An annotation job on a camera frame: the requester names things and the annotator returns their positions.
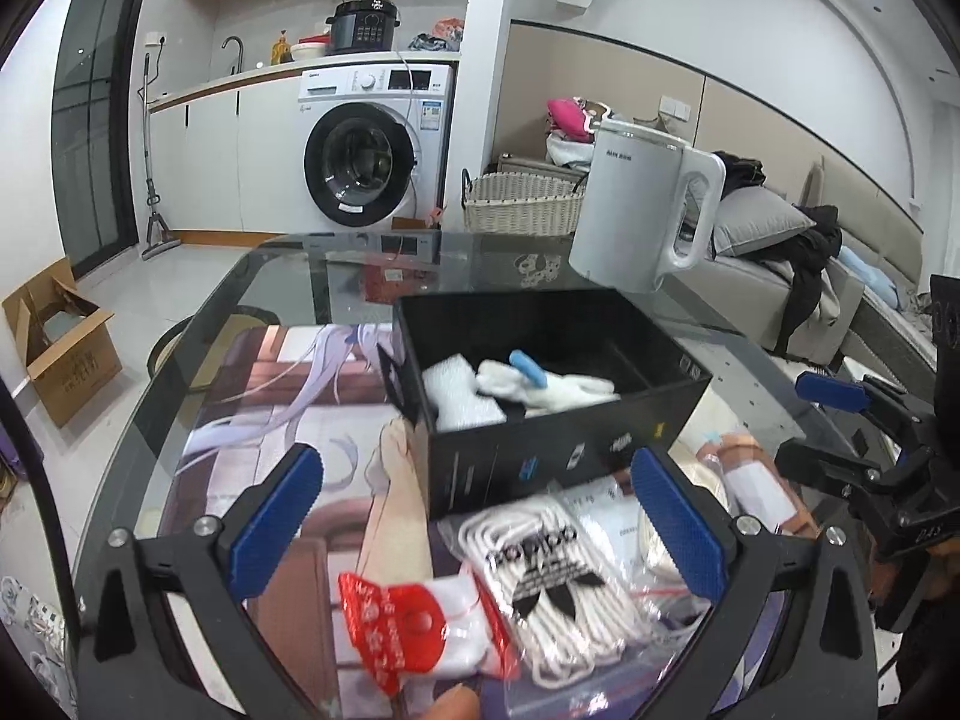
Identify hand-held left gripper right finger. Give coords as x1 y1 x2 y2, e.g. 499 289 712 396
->
630 446 882 720

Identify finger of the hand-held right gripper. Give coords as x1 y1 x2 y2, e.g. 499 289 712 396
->
775 440 902 535
795 370 937 452

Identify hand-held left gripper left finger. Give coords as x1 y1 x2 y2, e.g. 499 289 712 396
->
75 444 325 720

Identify large white medicine sachet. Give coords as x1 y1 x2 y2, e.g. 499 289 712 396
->
561 476 647 563

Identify black cardboard box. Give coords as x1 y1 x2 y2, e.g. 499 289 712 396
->
379 286 713 520

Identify white socks with red label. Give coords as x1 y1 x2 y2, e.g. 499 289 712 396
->
336 570 522 698

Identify person's left hand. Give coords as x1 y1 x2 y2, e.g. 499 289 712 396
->
426 685 482 720

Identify printed table mat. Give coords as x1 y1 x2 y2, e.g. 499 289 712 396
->
146 322 826 720

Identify grey sofa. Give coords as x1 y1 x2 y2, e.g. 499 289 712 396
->
705 154 932 362

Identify light blue cloth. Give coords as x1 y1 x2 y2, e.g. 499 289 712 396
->
838 246 898 302

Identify black jacket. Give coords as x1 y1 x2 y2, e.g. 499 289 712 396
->
772 204 845 355

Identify white fluffy gloves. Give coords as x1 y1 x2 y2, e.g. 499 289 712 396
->
476 358 622 418

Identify grey pillow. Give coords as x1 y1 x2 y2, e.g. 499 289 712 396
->
712 186 817 258

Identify white bubble wrap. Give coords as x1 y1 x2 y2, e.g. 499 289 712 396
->
420 355 509 433

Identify black garment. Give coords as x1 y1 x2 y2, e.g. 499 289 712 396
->
716 152 768 193

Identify brown cardboard box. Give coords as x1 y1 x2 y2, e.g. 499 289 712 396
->
2 256 124 427

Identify white electric kettle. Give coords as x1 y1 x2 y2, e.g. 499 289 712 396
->
568 118 727 295

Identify standing mop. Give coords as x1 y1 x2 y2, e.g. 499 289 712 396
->
137 52 184 262

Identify white garment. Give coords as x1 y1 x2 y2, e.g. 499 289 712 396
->
546 131 598 170

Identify white wicker basket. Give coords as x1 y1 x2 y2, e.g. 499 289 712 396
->
460 169 587 236

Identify white kitchen cabinet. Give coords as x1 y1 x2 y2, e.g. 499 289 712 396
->
150 60 316 235

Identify pink cloth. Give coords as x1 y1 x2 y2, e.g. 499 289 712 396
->
547 97 602 142

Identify white washing machine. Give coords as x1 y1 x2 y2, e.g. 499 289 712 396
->
298 63 456 230

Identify dark glass door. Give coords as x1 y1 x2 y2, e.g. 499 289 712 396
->
51 0 163 268

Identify black pressure cooker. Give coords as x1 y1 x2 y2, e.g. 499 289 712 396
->
325 0 397 56

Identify pile of bags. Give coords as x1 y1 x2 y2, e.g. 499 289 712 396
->
409 17 466 54

